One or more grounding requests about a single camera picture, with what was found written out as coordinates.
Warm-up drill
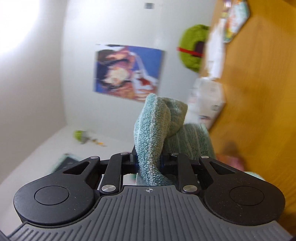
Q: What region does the green white snack packet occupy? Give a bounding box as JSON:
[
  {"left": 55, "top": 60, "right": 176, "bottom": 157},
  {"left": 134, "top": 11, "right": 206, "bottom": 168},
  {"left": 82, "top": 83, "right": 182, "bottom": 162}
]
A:
[{"left": 224, "top": 0, "right": 250, "bottom": 43}]

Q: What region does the dark red chair with jacket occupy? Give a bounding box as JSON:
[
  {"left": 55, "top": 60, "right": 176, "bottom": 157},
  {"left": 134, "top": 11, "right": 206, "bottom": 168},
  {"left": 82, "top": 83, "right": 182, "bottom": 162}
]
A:
[{"left": 195, "top": 41, "right": 205, "bottom": 58}]

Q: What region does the pink water bottle green handle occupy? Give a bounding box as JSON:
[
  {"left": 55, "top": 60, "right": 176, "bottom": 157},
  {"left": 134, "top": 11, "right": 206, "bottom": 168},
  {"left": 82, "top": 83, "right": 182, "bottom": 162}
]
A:
[{"left": 216, "top": 154, "right": 245, "bottom": 172}]

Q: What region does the anime wall poster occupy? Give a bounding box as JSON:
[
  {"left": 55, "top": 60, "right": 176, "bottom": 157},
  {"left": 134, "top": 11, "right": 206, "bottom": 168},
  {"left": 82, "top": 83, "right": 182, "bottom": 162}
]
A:
[{"left": 94, "top": 44, "right": 164, "bottom": 101}]

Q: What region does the light blue striped towel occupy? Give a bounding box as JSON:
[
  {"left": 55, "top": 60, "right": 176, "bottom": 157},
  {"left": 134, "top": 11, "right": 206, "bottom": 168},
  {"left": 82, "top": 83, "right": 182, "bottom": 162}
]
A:
[{"left": 133, "top": 93, "right": 216, "bottom": 186}]

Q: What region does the round wooden table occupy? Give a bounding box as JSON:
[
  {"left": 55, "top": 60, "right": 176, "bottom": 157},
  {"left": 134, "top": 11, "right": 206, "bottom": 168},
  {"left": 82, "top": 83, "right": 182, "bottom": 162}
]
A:
[{"left": 210, "top": 1, "right": 295, "bottom": 233}]

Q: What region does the white tissue pack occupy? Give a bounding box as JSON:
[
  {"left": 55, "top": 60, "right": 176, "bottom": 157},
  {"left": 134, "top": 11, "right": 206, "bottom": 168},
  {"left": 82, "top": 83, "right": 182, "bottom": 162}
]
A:
[{"left": 185, "top": 77, "right": 226, "bottom": 129}]

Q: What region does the grey wall switch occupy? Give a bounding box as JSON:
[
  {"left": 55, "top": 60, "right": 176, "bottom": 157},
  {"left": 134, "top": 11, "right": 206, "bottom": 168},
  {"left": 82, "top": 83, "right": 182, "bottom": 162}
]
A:
[{"left": 144, "top": 3, "right": 154, "bottom": 9}]

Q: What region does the potted wall plant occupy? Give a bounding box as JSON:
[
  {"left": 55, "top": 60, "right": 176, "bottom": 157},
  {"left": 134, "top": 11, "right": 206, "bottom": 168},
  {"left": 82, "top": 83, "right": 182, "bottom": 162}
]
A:
[{"left": 73, "top": 130, "right": 105, "bottom": 147}]

